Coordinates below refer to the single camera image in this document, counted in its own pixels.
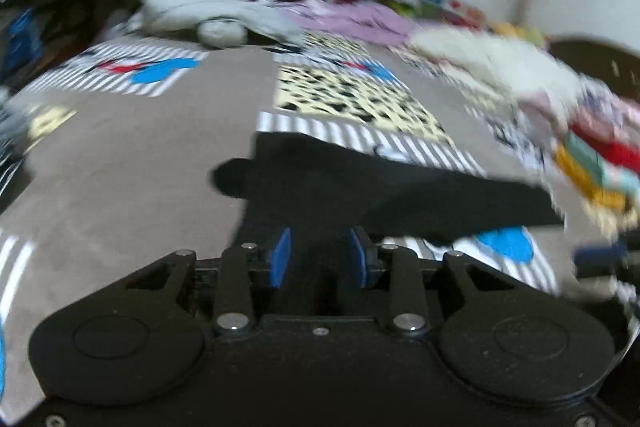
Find colourful folded clothes stack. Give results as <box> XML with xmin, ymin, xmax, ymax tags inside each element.
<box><xmin>515</xmin><ymin>77</ymin><xmax>640</xmax><ymax>238</ymax></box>

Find dark wooden headboard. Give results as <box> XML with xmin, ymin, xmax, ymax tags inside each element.
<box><xmin>547</xmin><ymin>36</ymin><xmax>640</xmax><ymax>102</ymax></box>

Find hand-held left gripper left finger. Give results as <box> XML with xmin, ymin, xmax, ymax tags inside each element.
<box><xmin>125</xmin><ymin>227</ymin><xmax>292</xmax><ymax>336</ymax></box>

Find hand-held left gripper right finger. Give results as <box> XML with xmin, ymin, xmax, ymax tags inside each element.
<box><xmin>349</xmin><ymin>227</ymin><xmax>518</xmax><ymax>337</ymax></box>

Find blue bag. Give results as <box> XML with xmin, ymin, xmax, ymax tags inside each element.
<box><xmin>9</xmin><ymin>9</ymin><xmax>43</xmax><ymax>64</ymax></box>

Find purple bed sheet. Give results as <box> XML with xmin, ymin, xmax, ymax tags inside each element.
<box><xmin>225</xmin><ymin>0</ymin><xmax>426</xmax><ymax>48</ymax></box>

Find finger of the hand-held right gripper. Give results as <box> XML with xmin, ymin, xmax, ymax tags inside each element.
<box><xmin>574</xmin><ymin>242</ymin><xmax>631</xmax><ymax>280</ymax></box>

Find cluttered side table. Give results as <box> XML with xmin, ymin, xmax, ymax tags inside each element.
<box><xmin>0</xmin><ymin>0</ymin><xmax>171</xmax><ymax>72</ymax></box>

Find yellow and green plush toys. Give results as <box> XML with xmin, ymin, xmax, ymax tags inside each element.
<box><xmin>490</xmin><ymin>21</ymin><xmax>547</xmax><ymax>46</ymax></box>

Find black garment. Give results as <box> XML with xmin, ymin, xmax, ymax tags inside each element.
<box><xmin>212</xmin><ymin>132</ymin><xmax>563</xmax><ymax>315</ymax></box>

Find printed cartoon blanket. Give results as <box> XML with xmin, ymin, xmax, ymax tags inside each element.
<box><xmin>0</xmin><ymin>34</ymin><xmax>636</xmax><ymax>408</ymax></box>

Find grey cloth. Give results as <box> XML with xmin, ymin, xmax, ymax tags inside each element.
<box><xmin>0</xmin><ymin>89</ymin><xmax>35</xmax><ymax>160</ymax></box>

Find colourful storage box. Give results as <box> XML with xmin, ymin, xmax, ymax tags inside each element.
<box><xmin>419</xmin><ymin>0</ymin><xmax>487</xmax><ymax>28</ymax></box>

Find cream comforter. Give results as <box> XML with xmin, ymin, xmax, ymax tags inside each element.
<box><xmin>410</xmin><ymin>29</ymin><xmax>586</xmax><ymax>108</ymax></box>

